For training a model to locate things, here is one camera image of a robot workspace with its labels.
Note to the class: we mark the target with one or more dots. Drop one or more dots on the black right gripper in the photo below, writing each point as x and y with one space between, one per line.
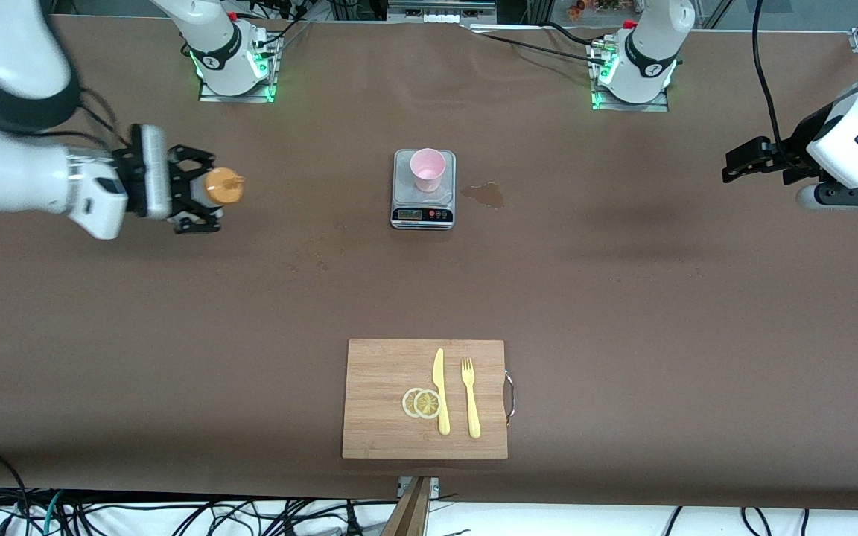
178 184

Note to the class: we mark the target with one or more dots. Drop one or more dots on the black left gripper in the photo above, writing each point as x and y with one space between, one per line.
797 150

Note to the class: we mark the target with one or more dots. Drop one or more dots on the sauce bottle with orange cap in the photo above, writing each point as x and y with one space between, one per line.
222 186

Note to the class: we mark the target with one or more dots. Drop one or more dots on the pink plastic cup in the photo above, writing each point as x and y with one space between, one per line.
427 167

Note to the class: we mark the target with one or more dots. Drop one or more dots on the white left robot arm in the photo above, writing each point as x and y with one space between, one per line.
857 141

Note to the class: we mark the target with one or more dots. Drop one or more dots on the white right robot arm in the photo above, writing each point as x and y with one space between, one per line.
12 171

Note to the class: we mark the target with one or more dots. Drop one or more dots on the steel kitchen scale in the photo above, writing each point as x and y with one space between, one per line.
423 216

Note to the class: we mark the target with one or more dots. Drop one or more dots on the bamboo cutting board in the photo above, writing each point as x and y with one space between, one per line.
377 387

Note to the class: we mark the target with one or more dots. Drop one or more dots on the lemon slice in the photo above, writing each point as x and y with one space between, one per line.
427 404
407 403

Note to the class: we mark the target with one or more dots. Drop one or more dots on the white power strip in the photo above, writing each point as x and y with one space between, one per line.
440 16

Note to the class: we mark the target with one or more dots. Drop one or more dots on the yellow plastic knife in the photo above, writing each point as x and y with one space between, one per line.
439 380

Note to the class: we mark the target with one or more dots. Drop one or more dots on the yellow plastic fork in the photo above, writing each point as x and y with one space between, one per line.
473 409

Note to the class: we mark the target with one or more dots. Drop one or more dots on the wooden beam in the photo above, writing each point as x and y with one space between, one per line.
410 514

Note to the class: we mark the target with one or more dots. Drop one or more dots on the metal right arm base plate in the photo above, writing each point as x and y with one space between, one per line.
209 97

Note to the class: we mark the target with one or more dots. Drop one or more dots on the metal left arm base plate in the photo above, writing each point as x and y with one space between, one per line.
656 106

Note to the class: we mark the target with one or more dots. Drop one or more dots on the metal table bracket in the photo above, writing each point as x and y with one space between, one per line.
435 487

